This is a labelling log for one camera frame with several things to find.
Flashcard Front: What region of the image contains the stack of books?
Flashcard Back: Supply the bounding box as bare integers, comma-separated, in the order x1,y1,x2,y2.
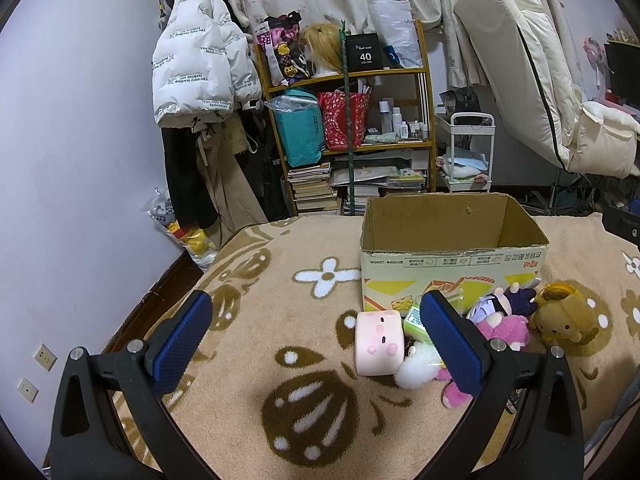
288,162,341,214

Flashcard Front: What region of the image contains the white rolling cart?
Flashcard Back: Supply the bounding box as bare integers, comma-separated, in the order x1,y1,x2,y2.
435,112,496,193

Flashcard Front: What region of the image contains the pink bear plush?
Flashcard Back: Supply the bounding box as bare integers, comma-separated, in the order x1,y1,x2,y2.
435,309,532,411

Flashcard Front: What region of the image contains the beige coat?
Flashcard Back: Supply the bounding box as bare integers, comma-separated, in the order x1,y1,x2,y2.
196,114,267,248

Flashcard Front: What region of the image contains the green pole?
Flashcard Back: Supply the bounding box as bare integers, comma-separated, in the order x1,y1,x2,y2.
340,21,356,216

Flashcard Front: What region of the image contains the white puffer jacket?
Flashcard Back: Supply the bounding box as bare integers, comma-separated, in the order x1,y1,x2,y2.
152,0,262,129

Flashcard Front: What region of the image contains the blonde wig head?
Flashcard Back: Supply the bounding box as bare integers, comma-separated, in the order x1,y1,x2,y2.
299,23,343,78

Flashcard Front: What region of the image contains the yellow dog plush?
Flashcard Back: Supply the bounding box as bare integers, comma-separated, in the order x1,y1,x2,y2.
529,281,599,344

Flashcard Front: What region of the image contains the green tissue pack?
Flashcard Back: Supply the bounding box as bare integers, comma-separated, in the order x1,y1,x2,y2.
402,306,432,344

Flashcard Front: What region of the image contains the wooden shelf unit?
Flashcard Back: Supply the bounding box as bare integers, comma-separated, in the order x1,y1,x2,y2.
254,20,437,192

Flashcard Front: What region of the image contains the cardboard box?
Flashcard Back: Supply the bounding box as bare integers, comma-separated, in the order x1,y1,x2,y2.
360,193,549,314

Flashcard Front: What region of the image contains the red gift bag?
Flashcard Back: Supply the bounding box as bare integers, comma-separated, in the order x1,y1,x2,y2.
318,90,371,151

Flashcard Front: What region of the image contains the beige patterned plush rug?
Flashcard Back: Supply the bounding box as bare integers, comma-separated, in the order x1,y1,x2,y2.
160,214,639,479

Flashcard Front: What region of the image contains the black box marked 40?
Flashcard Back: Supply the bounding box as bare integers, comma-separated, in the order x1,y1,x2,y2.
345,34,383,73

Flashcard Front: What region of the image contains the plastic bag of toys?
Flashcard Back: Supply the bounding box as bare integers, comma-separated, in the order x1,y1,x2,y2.
143,188,218,272

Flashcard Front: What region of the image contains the white fluffy penguin plush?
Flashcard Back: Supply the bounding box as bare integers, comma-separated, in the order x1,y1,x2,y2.
394,341,444,390

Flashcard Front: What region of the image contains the teal shopping bag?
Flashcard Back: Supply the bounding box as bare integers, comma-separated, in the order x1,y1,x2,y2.
266,89,326,168

